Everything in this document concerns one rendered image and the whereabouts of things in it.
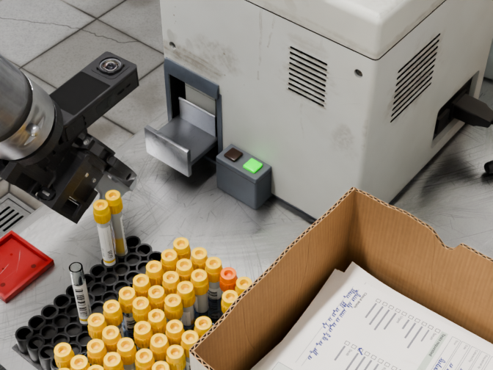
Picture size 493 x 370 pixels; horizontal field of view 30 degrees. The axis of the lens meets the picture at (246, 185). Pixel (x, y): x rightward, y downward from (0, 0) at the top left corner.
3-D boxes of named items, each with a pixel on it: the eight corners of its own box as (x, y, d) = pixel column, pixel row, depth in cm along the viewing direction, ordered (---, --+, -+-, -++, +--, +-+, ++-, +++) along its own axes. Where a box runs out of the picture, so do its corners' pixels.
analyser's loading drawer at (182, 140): (254, 67, 120) (254, 34, 116) (295, 87, 117) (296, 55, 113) (146, 152, 109) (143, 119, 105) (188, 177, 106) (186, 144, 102)
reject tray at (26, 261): (12, 234, 103) (11, 230, 102) (54, 264, 100) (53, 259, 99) (-36, 271, 99) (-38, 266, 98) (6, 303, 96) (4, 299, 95)
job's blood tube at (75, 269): (88, 323, 94) (75, 259, 87) (97, 329, 93) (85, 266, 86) (78, 331, 93) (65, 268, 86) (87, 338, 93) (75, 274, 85)
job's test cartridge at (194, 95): (207, 99, 112) (206, 58, 108) (238, 115, 110) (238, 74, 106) (186, 116, 110) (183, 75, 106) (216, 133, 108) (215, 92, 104)
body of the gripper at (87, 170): (31, 193, 96) (-38, 152, 85) (77, 125, 97) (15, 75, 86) (82, 227, 93) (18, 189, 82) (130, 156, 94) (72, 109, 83)
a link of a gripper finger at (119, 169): (106, 175, 99) (67, 147, 91) (115, 162, 99) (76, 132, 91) (137, 195, 97) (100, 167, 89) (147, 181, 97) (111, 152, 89)
